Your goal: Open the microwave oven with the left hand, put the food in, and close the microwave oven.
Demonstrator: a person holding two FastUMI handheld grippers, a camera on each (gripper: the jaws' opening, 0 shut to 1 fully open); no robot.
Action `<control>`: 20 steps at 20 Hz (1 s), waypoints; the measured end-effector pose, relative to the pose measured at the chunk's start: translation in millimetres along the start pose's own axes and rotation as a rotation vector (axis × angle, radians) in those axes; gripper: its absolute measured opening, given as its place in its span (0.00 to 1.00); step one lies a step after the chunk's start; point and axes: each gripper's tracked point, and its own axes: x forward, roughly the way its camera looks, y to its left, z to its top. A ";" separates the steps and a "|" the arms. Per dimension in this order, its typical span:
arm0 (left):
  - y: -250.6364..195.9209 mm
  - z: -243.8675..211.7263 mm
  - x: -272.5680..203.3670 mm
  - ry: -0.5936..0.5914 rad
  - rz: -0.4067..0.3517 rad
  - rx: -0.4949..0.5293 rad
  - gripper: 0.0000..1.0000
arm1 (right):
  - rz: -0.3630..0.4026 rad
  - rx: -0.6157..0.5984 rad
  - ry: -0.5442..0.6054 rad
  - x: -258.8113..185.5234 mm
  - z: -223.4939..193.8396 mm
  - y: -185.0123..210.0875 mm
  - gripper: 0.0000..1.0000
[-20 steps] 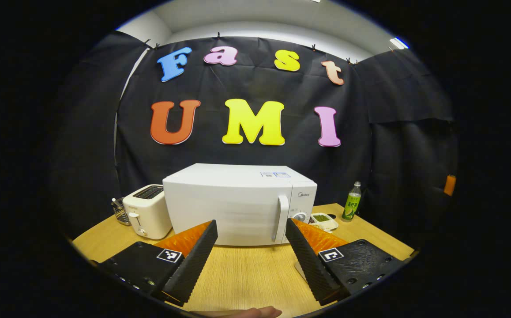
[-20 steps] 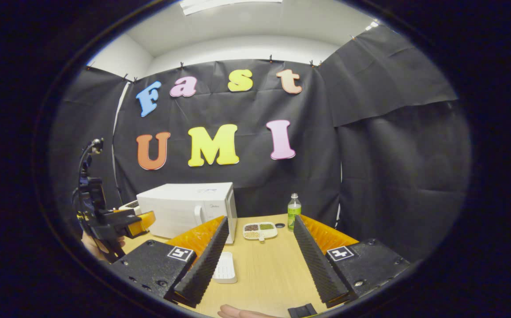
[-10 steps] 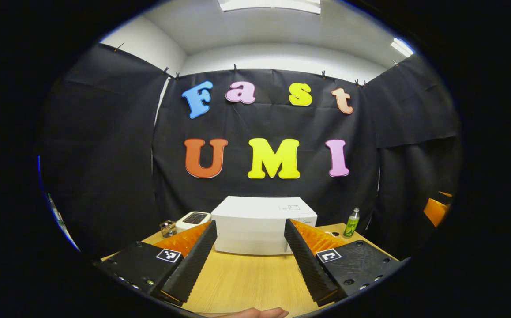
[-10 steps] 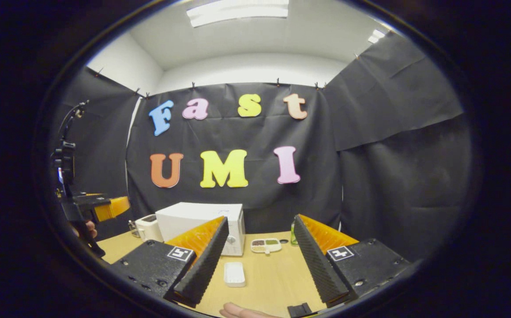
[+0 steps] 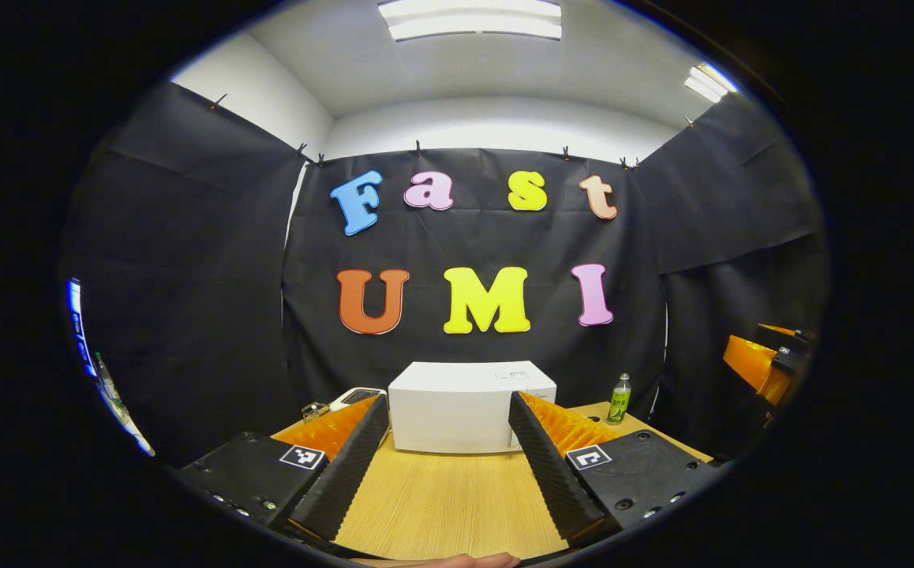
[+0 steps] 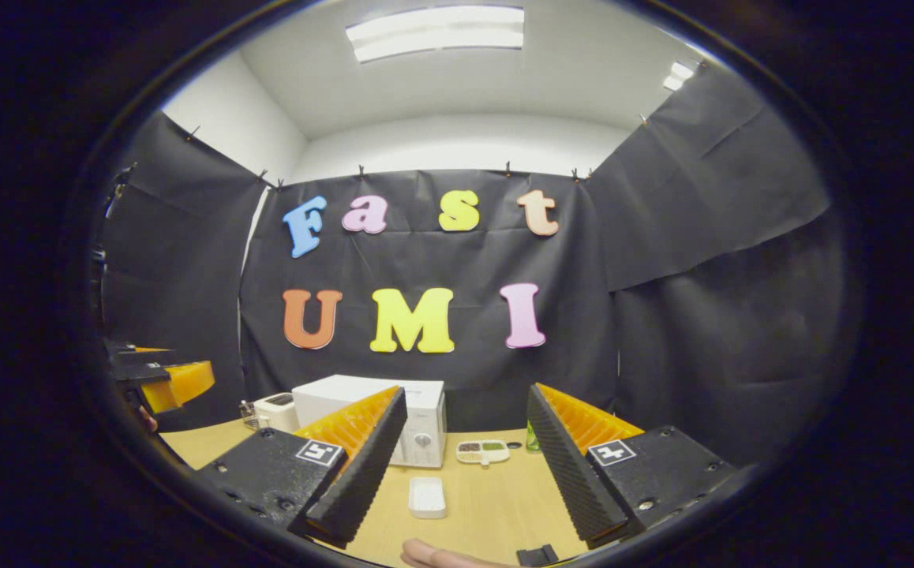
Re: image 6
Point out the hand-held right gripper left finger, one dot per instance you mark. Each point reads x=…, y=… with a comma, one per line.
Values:
x=362, y=473

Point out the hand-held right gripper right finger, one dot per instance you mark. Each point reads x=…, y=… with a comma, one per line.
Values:
x=567, y=473

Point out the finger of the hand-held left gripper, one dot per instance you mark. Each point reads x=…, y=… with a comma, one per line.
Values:
x=181, y=386

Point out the white microwave oven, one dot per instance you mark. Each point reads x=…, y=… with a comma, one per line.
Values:
x=423, y=430

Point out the green label drink bottle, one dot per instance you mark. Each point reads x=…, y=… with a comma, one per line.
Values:
x=530, y=442

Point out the small white rectangular dish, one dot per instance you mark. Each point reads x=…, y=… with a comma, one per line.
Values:
x=428, y=498

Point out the white divided snack plate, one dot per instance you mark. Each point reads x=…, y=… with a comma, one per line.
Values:
x=482, y=453

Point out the white toaster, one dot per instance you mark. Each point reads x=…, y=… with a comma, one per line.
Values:
x=277, y=412

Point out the black backdrop cloth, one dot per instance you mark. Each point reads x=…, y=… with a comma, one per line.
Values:
x=441, y=260

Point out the small ceiling light panel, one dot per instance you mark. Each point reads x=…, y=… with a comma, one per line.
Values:
x=678, y=76

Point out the long ceiling light panel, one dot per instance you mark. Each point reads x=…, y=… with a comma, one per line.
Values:
x=435, y=33

